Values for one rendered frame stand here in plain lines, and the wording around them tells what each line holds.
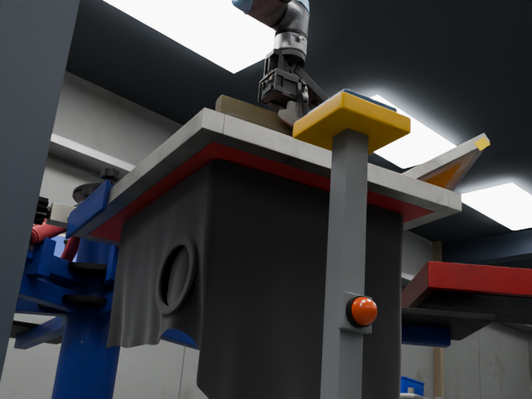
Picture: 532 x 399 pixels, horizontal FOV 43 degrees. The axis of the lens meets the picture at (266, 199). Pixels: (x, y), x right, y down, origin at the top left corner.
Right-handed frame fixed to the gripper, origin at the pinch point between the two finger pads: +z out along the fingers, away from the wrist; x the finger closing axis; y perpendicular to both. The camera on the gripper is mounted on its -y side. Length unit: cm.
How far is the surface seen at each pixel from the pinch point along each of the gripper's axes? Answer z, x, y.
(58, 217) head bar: 9, -62, 32
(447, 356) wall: -72, -513, -554
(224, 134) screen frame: 14.0, 20.1, 25.0
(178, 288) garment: 36.2, 0.2, 21.5
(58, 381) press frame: 45, -122, 10
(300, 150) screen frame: 12.3, 20.1, 10.1
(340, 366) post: 52, 39, 13
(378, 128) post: 16.8, 41.9, 10.4
